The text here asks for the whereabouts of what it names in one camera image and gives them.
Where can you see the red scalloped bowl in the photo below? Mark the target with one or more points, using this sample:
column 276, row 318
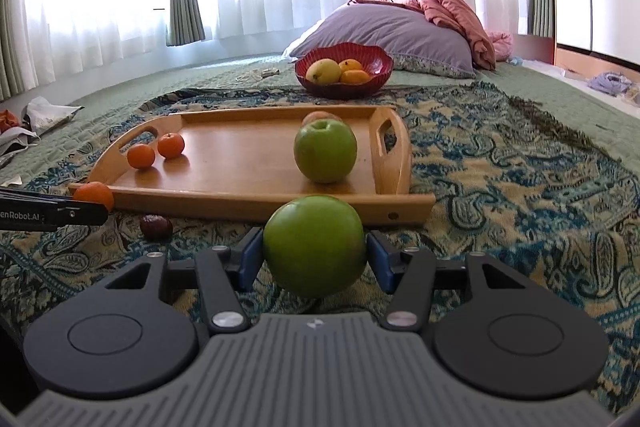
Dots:
column 345, row 90

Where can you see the pale blue cloth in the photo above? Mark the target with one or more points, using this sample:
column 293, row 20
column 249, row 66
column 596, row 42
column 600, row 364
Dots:
column 610, row 83

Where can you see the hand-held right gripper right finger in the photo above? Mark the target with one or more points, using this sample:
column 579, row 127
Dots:
column 381, row 262

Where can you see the purple pillow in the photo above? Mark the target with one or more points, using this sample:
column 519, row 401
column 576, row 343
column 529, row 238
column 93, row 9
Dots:
column 390, row 29

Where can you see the blue paisley patterned blanket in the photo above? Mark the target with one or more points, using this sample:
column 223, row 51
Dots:
column 515, row 187

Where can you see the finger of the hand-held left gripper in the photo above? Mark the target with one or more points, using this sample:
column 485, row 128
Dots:
column 87, row 214

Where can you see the small tangerine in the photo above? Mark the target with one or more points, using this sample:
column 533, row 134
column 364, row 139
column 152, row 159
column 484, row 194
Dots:
column 171, row 145
column 94, row 193
column 140, row 156

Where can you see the green apple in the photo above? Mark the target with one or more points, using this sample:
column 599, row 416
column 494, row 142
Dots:
column 325, row 152
column 315, row 247

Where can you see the small orange in bowl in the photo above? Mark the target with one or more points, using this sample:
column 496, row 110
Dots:
column 356, row 77
column 351, row 64

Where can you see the green quilted bedspread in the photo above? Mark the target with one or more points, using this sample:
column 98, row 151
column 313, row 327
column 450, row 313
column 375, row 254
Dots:
column 540, row 92

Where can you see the pink quilt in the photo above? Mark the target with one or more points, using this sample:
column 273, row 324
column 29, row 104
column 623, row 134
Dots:
column 457, row 17

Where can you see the wooden bed frame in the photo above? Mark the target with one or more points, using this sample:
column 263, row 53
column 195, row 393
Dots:
column 535, row 47

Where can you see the large speckled orange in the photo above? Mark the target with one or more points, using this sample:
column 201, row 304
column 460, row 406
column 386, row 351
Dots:
column 315, row 115

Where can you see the yellow mango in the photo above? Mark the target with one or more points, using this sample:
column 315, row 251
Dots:
column 322, row 71

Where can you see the wooden serving tray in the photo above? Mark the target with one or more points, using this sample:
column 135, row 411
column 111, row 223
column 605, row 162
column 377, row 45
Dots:
column 235, row 162

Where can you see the crumpled grey paper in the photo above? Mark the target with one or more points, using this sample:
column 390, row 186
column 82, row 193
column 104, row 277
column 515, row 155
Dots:
column 15, row 142

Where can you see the light pink cloth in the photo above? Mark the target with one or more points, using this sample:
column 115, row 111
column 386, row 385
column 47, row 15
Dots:
column 501, row 44

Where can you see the dark brown date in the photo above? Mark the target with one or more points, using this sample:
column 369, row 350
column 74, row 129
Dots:
column 156, row 227

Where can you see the orange cloth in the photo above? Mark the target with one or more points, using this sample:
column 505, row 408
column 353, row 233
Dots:
column 7, row 121

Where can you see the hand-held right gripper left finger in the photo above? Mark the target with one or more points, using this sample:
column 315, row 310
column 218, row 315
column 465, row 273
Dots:
column 249, row 259

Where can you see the green side curtain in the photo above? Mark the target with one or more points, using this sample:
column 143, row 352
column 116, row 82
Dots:
column 12, row 7

